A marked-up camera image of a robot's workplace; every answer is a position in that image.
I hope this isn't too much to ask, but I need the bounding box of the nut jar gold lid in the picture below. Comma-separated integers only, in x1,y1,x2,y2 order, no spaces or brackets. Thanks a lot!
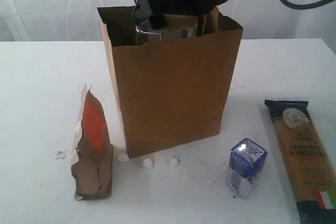
134,15,198,46

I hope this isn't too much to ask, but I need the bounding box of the brown paper shopping bag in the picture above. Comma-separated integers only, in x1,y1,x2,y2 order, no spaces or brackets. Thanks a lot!
98,6,243,158

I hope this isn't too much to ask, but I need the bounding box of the brown kraft pouch orange label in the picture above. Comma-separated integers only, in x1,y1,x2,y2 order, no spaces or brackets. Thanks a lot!
70,85,113,201

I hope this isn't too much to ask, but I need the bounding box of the blue white milk carton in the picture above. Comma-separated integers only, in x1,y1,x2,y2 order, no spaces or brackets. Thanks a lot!
226,138,267,199

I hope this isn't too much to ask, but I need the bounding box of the small torn paper scrap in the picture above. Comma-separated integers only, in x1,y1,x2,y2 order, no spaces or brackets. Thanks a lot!
55,150,67,160

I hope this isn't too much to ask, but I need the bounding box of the spaghetti packet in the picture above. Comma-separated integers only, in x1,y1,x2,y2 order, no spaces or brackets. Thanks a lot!
265,100,335,210

